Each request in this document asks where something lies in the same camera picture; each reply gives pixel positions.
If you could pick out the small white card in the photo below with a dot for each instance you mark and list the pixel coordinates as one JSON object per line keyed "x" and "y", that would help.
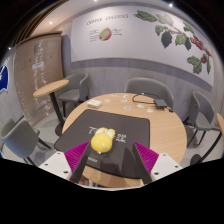
{"x": 123, "y": 100}
{"x": 150, "y": 110}
{"x": 127, "y": 108}
{"x": 140, "y": 106}

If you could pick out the grey upholstered chair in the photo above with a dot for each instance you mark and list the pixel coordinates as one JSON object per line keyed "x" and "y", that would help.
{"x": 20, "y": 138}
{"x": 201, "y": 113}
{"x": 148, "y": 88}
{"x": 75, "y": 90}

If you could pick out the black mouse pad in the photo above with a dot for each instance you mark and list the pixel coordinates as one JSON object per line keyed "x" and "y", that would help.
{"x": 130, "y": 125}

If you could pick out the small white box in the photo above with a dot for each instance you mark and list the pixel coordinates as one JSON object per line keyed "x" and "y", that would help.
{"x": 94, "y": 103}

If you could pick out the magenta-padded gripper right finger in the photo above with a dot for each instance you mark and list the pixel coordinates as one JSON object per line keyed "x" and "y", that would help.
{"x": 166, "y": 165}

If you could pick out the wooden wall panel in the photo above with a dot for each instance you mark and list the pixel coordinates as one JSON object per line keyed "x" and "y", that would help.
{"x": 36, "y": 76}

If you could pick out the black adapter box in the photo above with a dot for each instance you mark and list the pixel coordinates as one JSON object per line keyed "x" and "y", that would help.
{"x": 160, "y": 103}

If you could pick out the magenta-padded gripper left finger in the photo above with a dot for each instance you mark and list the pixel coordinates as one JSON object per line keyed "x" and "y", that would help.
{"x": 56, "y": 163}

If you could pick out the yellow computer mouse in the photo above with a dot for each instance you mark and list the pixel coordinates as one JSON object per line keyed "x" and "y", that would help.
{"x": 102, "y": 141}

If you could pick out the round wooden side table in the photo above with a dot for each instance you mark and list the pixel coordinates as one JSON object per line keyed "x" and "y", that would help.
{"x": 220, "y": 123}
{"x": 50, "y": 87}

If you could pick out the blue wall sign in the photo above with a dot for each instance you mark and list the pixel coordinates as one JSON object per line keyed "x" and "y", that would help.
{"x": 4, "y": 75}

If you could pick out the white botanical wall mural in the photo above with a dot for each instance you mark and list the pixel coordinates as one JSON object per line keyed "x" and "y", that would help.
{"x": 140, "y": 40}

